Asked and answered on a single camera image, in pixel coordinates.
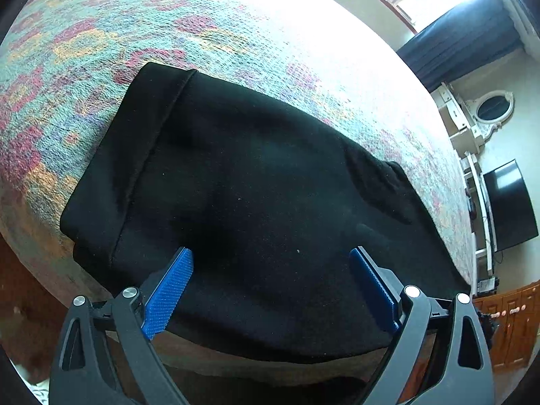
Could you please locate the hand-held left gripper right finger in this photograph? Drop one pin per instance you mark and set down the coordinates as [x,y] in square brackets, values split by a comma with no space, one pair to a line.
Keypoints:
[373,287]

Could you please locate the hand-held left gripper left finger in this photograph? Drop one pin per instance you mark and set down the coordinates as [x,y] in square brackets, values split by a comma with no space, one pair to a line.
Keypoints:
[168,291]

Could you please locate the black pants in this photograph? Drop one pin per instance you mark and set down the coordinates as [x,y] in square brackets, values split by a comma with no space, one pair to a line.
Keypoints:
[261,202]

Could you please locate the white shelf unit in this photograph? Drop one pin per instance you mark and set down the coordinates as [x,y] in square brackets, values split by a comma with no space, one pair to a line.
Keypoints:
[479,202]

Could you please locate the wooden cabinet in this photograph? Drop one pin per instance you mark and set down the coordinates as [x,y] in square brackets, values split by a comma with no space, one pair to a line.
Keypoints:
[512,325]

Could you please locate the black television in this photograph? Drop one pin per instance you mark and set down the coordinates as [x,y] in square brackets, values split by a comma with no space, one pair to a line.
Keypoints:
[511,207]

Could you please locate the floral patterned bed cover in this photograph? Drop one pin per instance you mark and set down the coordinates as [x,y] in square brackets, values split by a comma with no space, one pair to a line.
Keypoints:
[126,46]

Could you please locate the dark blue curtain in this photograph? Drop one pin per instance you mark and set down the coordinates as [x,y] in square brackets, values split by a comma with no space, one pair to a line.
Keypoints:
[460,46]

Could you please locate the white oval mirror frame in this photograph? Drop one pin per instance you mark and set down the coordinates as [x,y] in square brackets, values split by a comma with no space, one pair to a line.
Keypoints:
[491,109]

